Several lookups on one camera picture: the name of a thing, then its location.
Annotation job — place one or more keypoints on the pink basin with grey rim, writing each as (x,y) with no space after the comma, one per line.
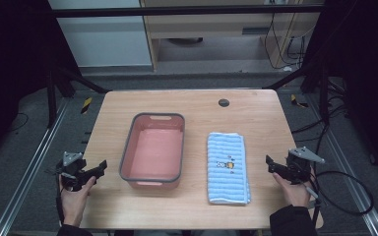
(154,154)

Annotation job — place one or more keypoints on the wooden shelf unit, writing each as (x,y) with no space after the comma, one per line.
(216,26)

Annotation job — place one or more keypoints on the person's right hand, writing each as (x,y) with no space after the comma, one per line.
(293,193)

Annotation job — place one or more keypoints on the aluminium floor rail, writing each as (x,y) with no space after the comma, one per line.
(347,164)
(32,164)

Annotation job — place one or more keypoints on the black horizontal frame bar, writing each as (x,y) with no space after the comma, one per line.
(183,11)

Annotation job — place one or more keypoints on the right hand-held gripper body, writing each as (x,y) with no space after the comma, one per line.
(300,164)

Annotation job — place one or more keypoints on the person's left hand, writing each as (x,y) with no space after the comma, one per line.
(74,201)

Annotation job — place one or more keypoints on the white cabinet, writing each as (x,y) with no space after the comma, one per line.
(101,36)

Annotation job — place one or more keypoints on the yellow black tape marker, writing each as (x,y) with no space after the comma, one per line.
(297,101)
(86,105)

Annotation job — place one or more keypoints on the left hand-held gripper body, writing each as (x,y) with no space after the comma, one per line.
(70,167)

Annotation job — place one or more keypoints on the blue striped towel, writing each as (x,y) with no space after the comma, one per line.
(228,167)

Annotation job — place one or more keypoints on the black metal stand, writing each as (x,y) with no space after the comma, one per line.
(57,88)
(318,82)

